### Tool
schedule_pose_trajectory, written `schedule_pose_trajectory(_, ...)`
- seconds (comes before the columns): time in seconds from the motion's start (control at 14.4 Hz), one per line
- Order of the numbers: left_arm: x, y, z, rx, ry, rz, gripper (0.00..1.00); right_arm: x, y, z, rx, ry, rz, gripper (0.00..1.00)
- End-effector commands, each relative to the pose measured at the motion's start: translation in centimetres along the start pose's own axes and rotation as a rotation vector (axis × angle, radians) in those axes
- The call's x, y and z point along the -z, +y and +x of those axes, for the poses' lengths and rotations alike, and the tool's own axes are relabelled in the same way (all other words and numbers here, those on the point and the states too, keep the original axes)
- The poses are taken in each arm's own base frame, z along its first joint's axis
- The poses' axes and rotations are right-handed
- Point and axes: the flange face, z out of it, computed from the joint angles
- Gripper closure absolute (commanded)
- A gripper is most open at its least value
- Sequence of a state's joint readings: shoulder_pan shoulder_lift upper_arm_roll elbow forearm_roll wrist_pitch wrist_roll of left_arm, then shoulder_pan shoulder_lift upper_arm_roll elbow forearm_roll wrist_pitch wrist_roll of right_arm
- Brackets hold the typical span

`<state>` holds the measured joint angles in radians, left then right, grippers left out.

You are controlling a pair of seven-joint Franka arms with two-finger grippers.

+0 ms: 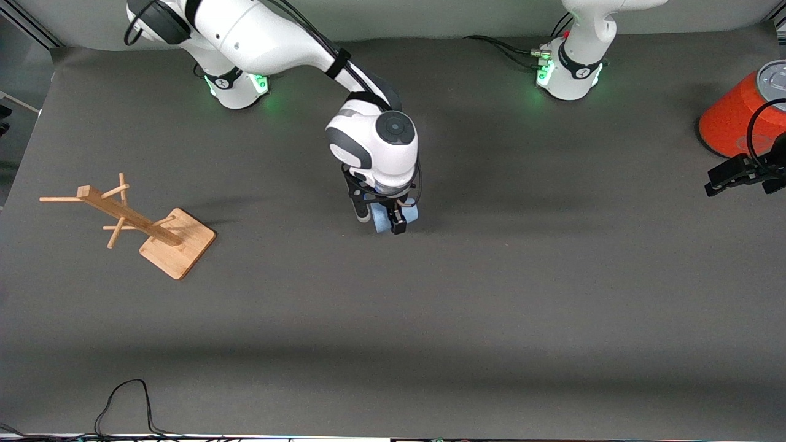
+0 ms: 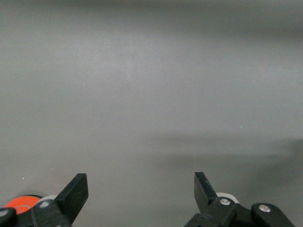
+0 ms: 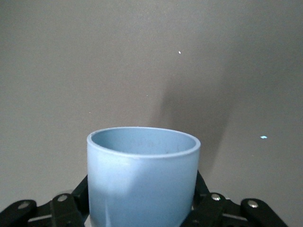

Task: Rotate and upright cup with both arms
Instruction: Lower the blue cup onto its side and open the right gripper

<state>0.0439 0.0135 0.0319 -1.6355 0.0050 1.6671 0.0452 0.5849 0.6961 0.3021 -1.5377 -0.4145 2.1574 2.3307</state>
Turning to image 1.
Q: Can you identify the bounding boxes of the light blue cup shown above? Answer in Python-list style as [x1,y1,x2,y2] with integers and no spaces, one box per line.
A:
[370,201,421,235]

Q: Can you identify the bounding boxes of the wooden cup rack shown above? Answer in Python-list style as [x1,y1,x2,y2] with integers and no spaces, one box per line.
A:
[40,173,217,281]

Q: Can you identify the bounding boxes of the orange drink can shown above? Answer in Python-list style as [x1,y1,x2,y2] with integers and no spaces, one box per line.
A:
[698,60,786,159]

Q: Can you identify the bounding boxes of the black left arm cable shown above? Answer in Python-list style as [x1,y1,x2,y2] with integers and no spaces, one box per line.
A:
[745,98,786,179]

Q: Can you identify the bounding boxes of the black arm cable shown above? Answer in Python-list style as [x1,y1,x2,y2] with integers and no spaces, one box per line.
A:
[745,98,786,179]
[125,0,394,111]

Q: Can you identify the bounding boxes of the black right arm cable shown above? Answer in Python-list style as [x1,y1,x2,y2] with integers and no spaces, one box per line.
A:
[125,0,394,111]

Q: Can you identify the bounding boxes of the black left base cables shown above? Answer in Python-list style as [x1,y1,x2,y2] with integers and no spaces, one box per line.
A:
[462,34,553,69]

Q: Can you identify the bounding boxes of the black looped table cable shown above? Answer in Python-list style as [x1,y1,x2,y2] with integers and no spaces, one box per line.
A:
[94,378,185,440]

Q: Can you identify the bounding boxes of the aluminium frame rail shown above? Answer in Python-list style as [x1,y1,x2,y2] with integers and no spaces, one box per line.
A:
[0,0,62,48]

